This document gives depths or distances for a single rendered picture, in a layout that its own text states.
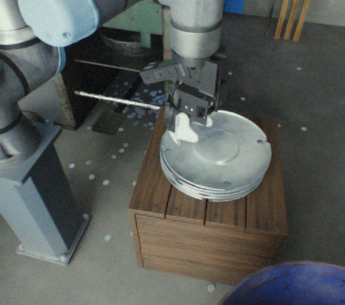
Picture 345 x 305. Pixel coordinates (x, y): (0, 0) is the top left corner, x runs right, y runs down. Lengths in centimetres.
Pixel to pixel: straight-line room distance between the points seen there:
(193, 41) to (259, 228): 48
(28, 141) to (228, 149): 49
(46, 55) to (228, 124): 51
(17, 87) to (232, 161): 53
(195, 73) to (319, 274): 42
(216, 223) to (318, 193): 66
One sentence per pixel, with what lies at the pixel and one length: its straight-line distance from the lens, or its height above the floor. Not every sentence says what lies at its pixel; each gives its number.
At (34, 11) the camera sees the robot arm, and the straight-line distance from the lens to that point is 39.
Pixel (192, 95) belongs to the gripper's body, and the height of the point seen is 70.
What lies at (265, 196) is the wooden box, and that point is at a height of 35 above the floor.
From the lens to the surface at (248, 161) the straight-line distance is 83.
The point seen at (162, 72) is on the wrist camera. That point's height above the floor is 71.
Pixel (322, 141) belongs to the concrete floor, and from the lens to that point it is 156.
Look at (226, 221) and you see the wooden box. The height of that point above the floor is 35.
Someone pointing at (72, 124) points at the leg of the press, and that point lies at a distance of 151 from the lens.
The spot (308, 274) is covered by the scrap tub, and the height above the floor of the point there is 44.
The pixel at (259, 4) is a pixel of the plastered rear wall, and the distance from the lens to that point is 251.
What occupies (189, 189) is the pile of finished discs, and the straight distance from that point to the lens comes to 78.
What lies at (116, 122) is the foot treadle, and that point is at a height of 16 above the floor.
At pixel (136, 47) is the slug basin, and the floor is 38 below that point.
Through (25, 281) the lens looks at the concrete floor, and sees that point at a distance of 117.
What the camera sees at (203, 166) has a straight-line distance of 80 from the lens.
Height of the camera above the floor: 101
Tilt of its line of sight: 44 degrees down
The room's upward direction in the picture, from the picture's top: straight up
